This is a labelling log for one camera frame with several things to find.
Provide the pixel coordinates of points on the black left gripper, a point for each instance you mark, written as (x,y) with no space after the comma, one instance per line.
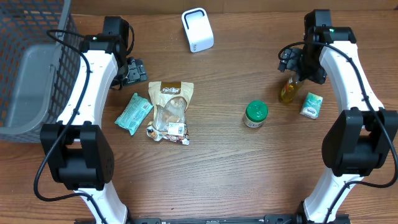
(136,71)

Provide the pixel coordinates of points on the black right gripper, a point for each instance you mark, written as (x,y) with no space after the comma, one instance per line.
(290,61)

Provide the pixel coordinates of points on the yellow oil bottle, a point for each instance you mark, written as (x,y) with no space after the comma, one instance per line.
(290,89)

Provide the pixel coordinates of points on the green flushable wipes pack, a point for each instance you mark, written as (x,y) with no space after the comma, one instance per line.
(134,113)

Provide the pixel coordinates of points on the brown mixed nuts bag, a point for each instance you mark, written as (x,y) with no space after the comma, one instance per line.
(170,100)

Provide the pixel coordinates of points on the small teal tissue pack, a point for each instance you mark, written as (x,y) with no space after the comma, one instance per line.
(311,106)

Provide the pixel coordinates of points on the green lidded jar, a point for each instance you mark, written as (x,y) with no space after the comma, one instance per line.
(255,114)

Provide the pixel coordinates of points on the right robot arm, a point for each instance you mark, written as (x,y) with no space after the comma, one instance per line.
(361,137)

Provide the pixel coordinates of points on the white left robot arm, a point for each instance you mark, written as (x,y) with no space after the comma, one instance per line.
(76,150)

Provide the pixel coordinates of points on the white barcode scanner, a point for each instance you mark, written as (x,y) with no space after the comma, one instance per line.
(198,30)

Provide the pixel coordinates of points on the dark grey plastic basket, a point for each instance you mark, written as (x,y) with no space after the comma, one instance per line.
(38,68)

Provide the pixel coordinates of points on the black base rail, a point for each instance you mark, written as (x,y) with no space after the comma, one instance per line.
(267,219)

